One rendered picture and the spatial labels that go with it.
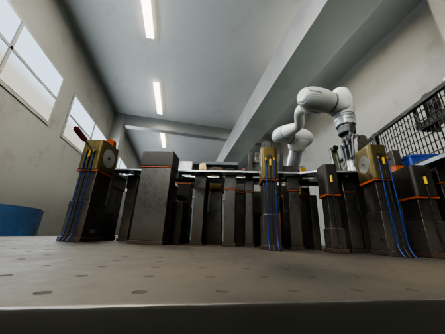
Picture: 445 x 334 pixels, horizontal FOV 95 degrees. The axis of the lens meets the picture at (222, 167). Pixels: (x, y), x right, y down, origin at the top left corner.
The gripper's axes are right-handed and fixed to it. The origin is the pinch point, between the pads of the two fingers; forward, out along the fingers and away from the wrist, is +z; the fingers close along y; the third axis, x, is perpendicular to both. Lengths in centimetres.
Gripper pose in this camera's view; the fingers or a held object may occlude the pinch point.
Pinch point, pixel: (353, 167)
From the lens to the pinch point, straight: 109.0
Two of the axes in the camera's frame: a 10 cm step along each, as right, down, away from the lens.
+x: 10.0, 0.1, -0.7
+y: -0.7, -3.3, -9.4
